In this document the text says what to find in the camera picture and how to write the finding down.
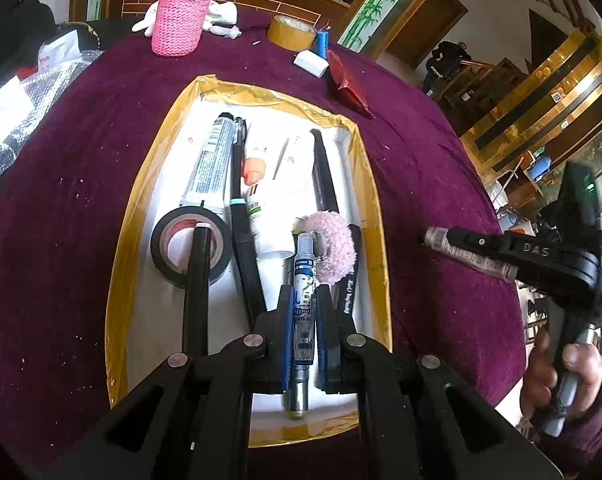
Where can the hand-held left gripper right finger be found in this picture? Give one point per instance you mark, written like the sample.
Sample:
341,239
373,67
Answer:
323,340

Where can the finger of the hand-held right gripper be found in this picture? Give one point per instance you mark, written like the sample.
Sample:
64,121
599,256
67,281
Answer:
473,239

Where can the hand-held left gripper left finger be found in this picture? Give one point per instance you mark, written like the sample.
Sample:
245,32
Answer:
287,340

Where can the silver tube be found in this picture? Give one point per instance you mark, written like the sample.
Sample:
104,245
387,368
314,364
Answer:
438,239

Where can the black marker pale green cap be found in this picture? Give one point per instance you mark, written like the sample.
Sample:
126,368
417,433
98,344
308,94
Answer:
348,290

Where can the blue white correction pen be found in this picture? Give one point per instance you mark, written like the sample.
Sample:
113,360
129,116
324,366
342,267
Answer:
303,280

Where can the black marker teal cap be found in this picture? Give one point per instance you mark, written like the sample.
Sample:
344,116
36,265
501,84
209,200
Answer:
246,260

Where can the white foam tray yellow tape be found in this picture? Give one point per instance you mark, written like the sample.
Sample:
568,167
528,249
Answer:
153,315

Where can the black tape roll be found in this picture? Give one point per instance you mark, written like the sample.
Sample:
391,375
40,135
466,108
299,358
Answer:
160,247

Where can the white glue bottle orange cap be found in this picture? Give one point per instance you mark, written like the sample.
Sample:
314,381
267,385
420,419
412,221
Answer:
255,170

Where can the thin black pen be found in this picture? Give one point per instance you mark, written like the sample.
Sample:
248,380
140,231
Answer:
238,165

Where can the white tube with grey cap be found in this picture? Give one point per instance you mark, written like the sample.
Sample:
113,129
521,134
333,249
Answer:
208,165

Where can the person's right forearm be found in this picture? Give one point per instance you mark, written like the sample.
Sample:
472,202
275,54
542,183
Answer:
591,435

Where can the person's right hand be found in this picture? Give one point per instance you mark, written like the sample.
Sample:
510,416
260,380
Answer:
583,367

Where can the wooden railing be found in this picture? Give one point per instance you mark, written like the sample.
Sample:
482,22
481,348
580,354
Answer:
481,85

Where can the golden display cabinet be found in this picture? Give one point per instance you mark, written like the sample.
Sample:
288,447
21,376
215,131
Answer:
546,95

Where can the red foil pouch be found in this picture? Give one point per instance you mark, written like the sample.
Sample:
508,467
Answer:
348,87

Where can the white block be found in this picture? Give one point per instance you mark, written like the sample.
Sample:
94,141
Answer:
311,62

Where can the bamboo painted pillar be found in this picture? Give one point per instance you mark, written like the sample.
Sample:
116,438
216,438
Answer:
381,5

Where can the yellow tape roll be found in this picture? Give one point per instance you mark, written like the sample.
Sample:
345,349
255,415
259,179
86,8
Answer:
281,35

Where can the white gloves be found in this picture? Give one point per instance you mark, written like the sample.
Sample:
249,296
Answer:
223,12

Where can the bottle in pink crochet sleeve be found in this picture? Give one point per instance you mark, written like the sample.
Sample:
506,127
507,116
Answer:
178,20

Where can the bubble wrap bag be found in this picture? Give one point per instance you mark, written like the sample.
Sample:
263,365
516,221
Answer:
36,100

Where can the white plastic bag red print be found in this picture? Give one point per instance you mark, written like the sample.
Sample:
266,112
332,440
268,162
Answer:
56,52

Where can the black bag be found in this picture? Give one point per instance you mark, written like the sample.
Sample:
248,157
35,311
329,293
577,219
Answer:
26,20

